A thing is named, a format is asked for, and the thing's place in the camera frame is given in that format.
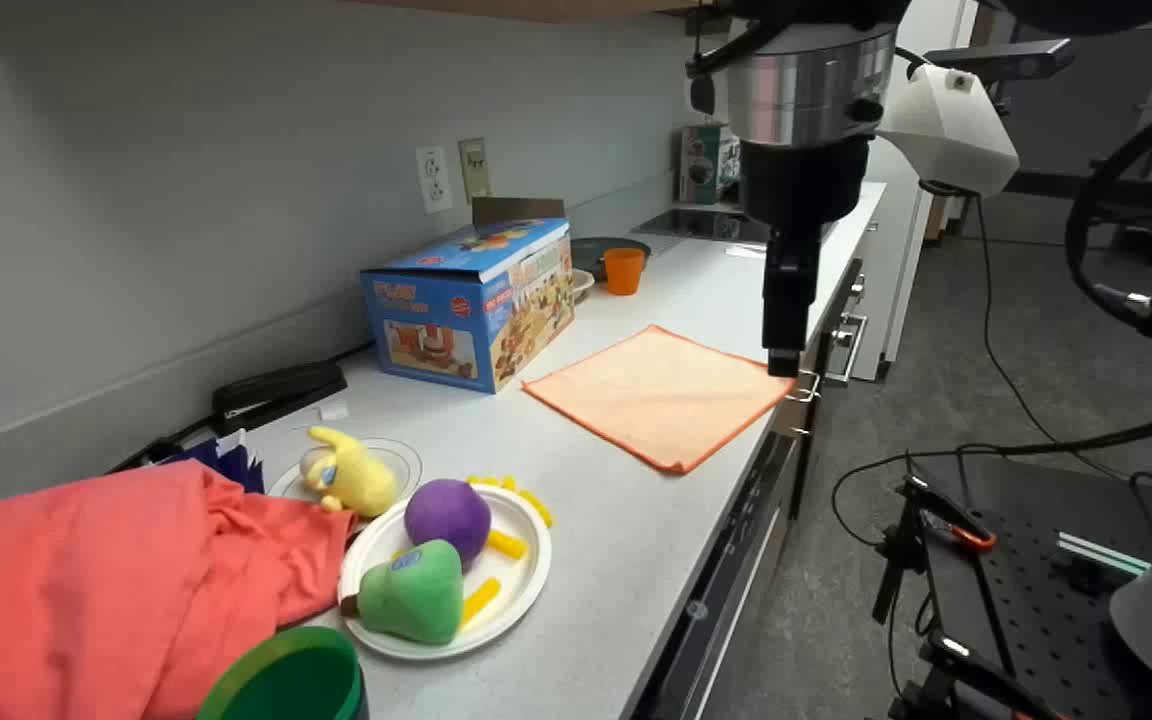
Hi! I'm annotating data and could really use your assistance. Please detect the purple plush ball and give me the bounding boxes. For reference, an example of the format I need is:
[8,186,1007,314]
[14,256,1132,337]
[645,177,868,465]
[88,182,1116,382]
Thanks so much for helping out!
[401,478,496,572]

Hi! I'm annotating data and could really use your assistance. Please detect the black stereo camera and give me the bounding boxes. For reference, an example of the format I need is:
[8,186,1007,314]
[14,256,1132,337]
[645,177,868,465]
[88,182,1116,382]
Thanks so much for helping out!
[930,38,1079,86]

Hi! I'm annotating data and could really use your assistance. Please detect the black floor cable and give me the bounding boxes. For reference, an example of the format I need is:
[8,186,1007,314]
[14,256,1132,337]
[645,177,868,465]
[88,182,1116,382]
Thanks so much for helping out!
[827,387,1152,551]

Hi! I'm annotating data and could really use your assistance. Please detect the green plush pear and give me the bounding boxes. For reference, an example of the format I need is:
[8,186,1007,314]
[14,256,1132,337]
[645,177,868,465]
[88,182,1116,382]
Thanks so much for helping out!
[357,535,469,653]

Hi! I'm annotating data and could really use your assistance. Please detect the black optical breadboard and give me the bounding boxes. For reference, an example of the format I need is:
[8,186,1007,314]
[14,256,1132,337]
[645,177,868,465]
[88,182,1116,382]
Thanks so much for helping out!
[922,455,1152,720]

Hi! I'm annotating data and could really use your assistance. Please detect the dark blue pleated item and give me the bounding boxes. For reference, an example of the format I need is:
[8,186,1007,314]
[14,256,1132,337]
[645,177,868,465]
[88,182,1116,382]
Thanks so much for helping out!
[180,432,268,498]

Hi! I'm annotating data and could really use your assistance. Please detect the yellow toy fry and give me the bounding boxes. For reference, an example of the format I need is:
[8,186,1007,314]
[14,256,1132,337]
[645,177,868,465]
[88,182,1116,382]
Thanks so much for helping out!
[483,527,531,566]
[461,572,508,630]

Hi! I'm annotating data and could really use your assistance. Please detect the small printed box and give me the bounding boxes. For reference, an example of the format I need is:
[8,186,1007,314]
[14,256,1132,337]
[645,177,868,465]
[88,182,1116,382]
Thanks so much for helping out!
[671,119,743,207]

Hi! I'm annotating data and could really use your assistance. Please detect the thin black cable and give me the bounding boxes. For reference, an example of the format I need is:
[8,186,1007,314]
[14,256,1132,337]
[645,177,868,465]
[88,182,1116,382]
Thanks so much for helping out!
[974,197,1072,450]

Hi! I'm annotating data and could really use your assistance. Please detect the orange plastic cup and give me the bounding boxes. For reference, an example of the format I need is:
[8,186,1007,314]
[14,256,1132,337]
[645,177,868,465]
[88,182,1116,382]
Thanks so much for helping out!
[600,244,651,302]

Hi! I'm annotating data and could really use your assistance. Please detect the yellow plush toy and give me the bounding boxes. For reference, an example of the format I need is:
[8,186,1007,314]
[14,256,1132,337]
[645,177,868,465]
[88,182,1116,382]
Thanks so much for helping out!
[296,425,403,521]

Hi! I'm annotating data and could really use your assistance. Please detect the clear plastic plate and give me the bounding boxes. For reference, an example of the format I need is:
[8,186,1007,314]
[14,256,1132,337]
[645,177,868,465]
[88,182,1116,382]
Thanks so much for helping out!
[268,437,427,509]

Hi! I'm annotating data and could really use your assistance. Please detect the white wall outlet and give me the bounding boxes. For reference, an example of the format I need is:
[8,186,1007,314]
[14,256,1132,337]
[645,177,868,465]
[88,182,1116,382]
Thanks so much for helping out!
[411,141,458,219]

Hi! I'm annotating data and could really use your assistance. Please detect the brown cardboard box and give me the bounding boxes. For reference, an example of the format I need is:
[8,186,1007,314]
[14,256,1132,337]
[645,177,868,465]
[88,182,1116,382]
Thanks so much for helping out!
[469,194,567,234]

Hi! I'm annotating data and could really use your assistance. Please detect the black tripod with orange clamp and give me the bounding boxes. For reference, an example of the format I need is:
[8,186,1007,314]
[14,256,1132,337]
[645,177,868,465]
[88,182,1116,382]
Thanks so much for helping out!
[868,472,1004,630]

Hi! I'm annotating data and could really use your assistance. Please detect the beige wall outlet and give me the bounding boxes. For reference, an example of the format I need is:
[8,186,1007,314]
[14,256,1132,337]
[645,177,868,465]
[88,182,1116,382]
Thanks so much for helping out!
[458,134,496,204]

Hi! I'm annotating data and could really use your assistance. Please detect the black horizontal stand pole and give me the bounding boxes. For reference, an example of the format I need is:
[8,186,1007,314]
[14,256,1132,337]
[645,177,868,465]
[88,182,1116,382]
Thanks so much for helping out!
[1007,156,1152,230]

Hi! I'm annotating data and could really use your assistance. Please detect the black stapler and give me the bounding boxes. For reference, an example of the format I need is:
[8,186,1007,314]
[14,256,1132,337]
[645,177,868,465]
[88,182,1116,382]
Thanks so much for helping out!
[210,358,353,432]

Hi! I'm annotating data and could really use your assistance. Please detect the white base cabinet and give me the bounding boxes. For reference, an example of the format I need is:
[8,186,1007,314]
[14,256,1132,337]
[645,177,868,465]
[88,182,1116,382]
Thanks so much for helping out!
[853,177,936,387]

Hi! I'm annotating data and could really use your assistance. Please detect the green plastic bowl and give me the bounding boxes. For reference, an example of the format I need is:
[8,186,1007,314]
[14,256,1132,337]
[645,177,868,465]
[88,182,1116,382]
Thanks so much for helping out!
[195,625,374,720]

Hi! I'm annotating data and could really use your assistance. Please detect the white round plate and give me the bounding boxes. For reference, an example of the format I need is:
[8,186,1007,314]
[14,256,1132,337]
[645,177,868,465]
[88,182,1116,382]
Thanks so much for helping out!
[337,480,556,665]

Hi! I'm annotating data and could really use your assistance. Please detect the teal white stick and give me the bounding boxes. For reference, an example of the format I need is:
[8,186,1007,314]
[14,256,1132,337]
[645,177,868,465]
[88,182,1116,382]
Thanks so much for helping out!
[1054,527,1152,579]

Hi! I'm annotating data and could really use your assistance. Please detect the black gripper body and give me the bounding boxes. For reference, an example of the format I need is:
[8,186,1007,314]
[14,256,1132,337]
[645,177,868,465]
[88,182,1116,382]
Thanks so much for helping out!
[735,134,872,252]

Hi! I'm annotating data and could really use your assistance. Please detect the blue toy food set box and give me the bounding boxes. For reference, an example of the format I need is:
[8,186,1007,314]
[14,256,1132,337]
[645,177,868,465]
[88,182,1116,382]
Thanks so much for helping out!
[357,218,579,395]

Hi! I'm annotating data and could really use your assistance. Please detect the black low stand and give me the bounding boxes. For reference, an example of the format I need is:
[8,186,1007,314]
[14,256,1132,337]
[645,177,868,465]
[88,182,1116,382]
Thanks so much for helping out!
[887,631,1059,720]

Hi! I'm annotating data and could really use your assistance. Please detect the large red cloth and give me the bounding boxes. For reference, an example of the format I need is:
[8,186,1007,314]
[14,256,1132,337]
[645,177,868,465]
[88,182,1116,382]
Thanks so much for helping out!
[0,461,357,720]

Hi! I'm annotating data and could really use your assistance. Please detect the black glass cooktop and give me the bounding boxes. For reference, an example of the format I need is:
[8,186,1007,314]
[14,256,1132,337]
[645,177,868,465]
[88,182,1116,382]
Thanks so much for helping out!
[638,204,773,247]

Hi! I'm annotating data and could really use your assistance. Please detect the orange microfibre cloth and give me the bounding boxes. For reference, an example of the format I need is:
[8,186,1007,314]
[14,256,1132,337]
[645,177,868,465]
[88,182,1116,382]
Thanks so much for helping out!
[520,325,799,480]

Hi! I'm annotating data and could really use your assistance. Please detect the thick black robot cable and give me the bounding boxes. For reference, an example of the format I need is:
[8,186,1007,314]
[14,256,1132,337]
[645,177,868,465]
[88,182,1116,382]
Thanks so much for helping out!
[1066,76,1152,358]

